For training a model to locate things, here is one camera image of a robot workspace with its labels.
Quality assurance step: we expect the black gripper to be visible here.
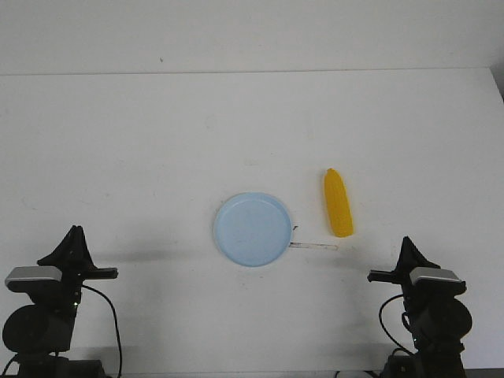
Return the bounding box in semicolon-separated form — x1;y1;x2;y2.
367;236;440;315
37;225;118;311

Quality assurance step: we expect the yellow corn cob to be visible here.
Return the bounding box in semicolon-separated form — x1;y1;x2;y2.
324;169;354;238

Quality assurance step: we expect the light blue round plate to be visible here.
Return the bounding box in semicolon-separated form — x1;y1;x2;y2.
213;192;293;268

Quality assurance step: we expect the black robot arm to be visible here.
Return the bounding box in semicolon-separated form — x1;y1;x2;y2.
367;236;473;377
2;225;118;377

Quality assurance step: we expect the clear tape strip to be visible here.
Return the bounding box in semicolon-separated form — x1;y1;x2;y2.
289;242;339;250

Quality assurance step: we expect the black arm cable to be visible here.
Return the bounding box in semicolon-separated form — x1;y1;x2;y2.
378;293;414;355
0;285;123;378

